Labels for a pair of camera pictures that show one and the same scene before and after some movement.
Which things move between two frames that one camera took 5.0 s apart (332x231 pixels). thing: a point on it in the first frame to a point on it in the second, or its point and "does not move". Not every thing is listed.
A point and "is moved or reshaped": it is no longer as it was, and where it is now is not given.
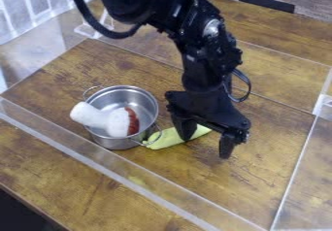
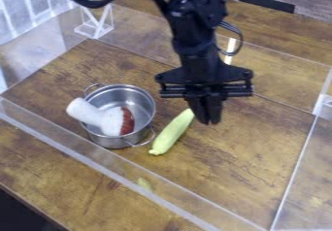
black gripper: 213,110 to 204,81
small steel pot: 138,99 does not move
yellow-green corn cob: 167,137 is moved or reshaped
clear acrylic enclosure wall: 35,29 does not move
